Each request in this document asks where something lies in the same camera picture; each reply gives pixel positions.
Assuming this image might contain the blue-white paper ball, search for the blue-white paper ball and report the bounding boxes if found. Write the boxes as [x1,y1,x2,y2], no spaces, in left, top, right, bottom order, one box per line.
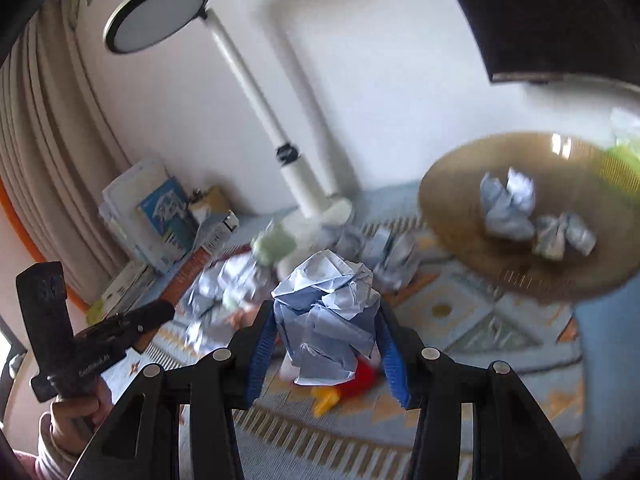
[271,249,381,387]

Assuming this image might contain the dark red long box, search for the dark red long box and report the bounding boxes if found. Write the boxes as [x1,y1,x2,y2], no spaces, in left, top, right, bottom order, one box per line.
[154,244,250,307]

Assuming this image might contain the person's left hand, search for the person's left hand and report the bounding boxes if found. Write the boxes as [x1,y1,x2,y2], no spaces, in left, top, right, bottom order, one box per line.
[50,377,113,456]

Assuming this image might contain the patterned blue table cloth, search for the patterned blue table cloth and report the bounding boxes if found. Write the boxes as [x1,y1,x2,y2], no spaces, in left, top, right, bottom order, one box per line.
[105,183,586,479]

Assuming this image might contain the stack of books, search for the stack of books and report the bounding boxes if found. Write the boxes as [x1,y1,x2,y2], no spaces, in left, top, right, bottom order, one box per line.
[100,158,185,274]

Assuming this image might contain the crumpled paper ball left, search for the crumpled paper ball left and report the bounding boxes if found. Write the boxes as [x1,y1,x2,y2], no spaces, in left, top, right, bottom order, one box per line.
[178,252,277,354]

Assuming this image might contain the blue cover book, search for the blue cover book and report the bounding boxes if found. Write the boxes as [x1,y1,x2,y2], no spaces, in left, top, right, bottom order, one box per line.
[138,177,198,260]

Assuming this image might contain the red yellow toy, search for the red yellow toy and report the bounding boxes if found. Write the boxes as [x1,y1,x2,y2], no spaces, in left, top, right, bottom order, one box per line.
[311,360,378,418]

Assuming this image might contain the crumpled paper in basket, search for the crumpled paper in basket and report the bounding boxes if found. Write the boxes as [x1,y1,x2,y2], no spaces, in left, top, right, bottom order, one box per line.
[480,167,536,242]
[533,212,597,261]

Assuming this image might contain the beige curtain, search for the beige curtain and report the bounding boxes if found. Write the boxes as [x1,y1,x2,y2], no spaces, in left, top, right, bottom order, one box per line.
[1,0,130,308]

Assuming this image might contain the crumpled paper ball centre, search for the crumpled paper ball centre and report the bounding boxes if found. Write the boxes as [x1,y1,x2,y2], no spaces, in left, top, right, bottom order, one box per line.
[329,226,422,292]

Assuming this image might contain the tan pen holder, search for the tan pen holder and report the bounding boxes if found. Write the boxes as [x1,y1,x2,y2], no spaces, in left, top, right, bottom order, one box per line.
[189,185,232,224]

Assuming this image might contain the green plush ball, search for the green plush ball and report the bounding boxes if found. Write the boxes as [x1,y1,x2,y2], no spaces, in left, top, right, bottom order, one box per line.
[250,223,296,266]

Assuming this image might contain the brown woven basket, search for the brown woven basket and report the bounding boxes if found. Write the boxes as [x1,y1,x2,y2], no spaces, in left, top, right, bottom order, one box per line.
[418,132,639,301]

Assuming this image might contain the green tissue pack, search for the green tissue pack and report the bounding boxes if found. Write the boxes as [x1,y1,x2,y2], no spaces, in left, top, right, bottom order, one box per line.
[601,107,639,197]

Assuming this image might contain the white desk lamp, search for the white desk lamp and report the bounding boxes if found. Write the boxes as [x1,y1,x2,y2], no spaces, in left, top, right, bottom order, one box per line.
[104,0,352,249]

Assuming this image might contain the black wall monitor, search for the black wall monitor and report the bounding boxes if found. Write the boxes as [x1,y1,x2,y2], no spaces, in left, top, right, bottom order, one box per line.
[458,0,639,91]

